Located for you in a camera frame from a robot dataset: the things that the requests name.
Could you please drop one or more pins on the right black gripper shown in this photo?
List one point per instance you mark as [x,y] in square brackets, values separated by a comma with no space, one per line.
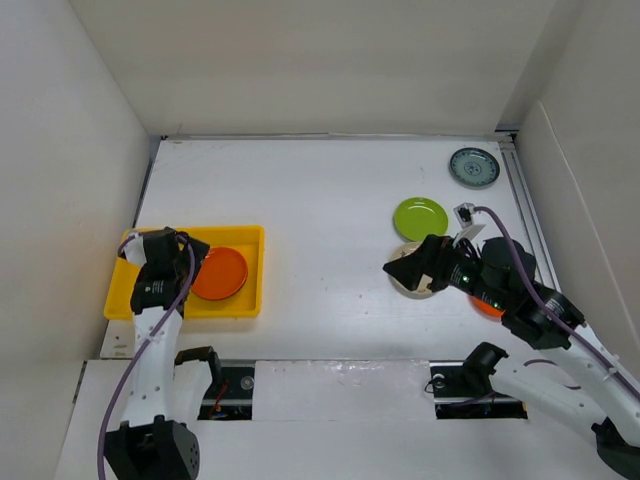
[427,260]

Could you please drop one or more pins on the green plate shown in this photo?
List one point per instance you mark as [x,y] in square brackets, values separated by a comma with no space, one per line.
[417,217]

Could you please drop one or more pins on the orange plate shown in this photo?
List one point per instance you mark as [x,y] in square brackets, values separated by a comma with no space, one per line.
[485,309]
[223,273]

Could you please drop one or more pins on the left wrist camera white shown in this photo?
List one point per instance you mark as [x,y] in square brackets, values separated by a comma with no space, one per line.
[132,249]

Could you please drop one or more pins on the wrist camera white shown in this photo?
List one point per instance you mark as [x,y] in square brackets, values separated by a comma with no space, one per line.
[469,229]
[132,249]

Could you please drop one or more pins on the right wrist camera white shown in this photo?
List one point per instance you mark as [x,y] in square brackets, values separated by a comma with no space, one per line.
[469,229]

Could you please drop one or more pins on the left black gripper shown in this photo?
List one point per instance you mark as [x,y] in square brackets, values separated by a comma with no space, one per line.
[201,252]

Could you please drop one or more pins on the blue white porcelain plate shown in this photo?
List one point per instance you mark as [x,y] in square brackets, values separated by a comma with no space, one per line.
[474,168]

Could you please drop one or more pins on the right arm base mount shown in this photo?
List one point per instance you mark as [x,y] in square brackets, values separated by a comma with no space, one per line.
[456,399]

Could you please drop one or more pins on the yellow plastic bin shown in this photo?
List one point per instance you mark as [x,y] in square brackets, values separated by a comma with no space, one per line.
[247,240]

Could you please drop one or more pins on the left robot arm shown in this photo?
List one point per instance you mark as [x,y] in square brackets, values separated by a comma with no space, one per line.
[146,429]

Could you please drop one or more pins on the cream floral plate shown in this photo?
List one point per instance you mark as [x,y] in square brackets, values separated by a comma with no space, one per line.
[423,291]

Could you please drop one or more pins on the aluminium rail right side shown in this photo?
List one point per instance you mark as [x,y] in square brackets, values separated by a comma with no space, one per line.
[532,227]

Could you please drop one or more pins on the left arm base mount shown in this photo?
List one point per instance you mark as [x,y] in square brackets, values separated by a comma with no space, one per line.
[231,397]

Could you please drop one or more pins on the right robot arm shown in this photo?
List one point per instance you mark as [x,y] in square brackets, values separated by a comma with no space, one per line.
[605,406]

